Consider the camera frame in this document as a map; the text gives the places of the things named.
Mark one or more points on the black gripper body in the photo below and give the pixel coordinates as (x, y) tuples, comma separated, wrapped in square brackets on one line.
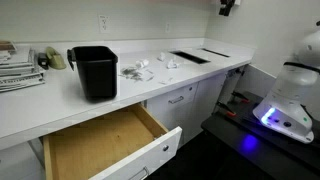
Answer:
[(226, 7)]

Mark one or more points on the black plastic waste bin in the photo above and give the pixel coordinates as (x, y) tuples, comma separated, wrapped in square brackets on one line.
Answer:
[(96, 73)]

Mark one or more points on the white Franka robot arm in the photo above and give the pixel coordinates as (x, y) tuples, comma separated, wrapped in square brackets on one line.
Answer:
[(290, 96)]

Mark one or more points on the wide rectangular counter chute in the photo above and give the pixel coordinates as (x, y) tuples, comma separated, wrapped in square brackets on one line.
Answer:
[(190, 57)]

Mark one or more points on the crumpled white paper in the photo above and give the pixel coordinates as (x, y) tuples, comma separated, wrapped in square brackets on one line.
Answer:
[(142, 63), (161, 56), (172, 64)]

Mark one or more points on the silver paper clip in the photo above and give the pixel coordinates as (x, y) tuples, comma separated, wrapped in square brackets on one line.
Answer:
[(149, 71), (170, 79), (162, 82)]

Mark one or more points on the white cabinet door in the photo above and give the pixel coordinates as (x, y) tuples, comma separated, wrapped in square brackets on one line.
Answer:
[(205, 103)]

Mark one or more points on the closed white drawer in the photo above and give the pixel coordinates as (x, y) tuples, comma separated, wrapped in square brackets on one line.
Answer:
[(160, 100)]

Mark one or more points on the large pile of paper clips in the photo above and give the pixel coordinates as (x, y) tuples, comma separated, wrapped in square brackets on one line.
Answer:
[(131, 73)]

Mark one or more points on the black pegboard with clamps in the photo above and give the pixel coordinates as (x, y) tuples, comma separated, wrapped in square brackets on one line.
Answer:
[(233, 140)]

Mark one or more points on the olive green tape dispenser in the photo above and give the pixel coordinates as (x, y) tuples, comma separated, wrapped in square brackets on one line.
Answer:
[(56, 60)]

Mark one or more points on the open wooden drawer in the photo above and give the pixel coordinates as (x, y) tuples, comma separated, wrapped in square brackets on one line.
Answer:
[(100, 143)]

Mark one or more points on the black stapler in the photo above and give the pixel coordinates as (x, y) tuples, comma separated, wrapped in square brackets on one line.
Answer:
[(43, 61)]

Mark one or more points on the stack of magazines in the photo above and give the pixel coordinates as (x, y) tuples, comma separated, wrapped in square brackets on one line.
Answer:
[(18, 71)]

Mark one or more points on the brown book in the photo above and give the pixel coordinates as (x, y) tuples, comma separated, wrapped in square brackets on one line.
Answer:
[(6, 46)]

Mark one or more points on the small white wall plate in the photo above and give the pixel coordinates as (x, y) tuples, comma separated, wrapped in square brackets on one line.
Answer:
[(167, 27)]

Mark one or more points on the white wall power outlet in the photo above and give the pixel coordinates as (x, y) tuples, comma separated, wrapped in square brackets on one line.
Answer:
[(104, 24)]

